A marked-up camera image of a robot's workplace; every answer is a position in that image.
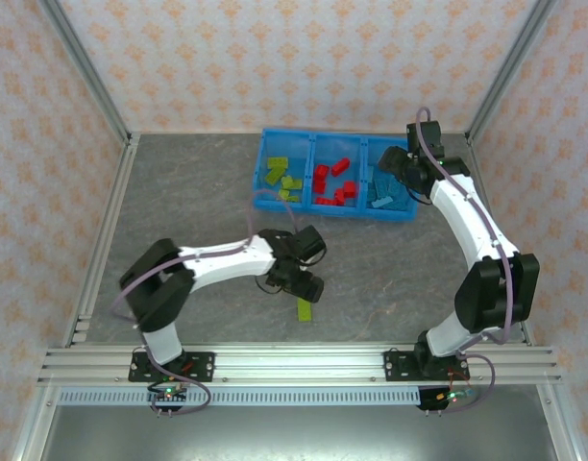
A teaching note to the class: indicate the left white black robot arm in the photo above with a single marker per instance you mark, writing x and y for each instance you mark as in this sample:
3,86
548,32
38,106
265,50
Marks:
227,261

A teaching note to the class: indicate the wide aluminium base rail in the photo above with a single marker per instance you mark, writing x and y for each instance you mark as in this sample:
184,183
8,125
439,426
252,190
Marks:
299,365

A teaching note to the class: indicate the blue three-compartment plastic bin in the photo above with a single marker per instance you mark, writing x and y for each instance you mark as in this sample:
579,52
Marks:
337,144

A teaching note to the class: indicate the red small lego brick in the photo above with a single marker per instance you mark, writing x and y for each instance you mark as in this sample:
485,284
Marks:
321,171
340,166
350,188
319,186

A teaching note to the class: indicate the green long lego brick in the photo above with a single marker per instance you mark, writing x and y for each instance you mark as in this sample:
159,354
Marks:
304,311
290,182
277,163
274,177

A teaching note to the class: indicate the aluminium frame post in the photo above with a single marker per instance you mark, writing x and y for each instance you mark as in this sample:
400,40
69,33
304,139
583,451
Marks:
82,72
512,72

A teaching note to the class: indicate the controller board with LEDs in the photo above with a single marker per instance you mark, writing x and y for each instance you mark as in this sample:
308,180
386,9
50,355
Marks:
448,397
168,395

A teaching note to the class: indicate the red long lego brick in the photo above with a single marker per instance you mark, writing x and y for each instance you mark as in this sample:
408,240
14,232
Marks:
325,201

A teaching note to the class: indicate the aluminium frame leg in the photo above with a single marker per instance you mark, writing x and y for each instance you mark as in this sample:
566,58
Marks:
558,422
34,422

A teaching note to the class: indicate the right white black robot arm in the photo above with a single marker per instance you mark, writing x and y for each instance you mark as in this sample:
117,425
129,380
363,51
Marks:
467,221

